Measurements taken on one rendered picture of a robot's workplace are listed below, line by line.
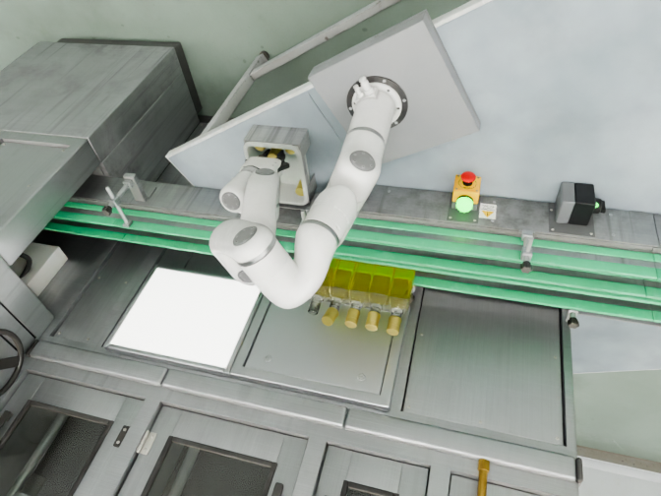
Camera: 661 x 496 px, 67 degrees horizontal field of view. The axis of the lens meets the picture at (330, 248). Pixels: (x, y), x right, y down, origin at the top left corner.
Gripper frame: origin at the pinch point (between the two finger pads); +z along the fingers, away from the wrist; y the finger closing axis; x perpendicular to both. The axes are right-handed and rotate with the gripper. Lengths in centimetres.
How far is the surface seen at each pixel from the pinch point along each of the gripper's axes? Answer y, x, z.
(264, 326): 1, -47, -23
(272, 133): 0.4, 7.1, 0.1
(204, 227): -25.0, -24.6, -5.5
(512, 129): 65, 12, 3
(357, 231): 27.6, -16.4, -9.6
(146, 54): -81, 13, 61
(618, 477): 194, -314, 149
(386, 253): 35.6, -23.7, -7.8
